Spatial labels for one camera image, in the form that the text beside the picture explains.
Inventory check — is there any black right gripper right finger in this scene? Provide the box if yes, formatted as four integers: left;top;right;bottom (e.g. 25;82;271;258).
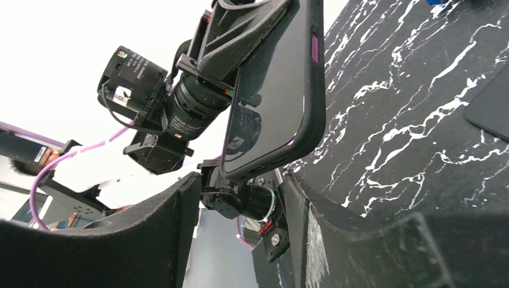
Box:
283;174;508;287

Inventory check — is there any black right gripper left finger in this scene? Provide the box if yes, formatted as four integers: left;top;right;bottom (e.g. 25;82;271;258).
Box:
1;172;202;287

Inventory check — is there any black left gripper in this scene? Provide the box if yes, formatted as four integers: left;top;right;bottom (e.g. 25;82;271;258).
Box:
164;0;291;142

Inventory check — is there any black smartphone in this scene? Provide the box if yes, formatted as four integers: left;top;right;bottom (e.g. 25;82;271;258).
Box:
463;67;508;142

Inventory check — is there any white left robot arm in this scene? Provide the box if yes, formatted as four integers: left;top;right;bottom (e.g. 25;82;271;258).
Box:
1;1;291;220

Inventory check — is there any blue and black stapler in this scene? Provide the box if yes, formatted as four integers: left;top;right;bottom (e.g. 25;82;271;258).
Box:
426;0;448;6

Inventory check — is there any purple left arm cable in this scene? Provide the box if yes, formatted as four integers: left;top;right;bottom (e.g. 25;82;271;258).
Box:
0;119;138;232

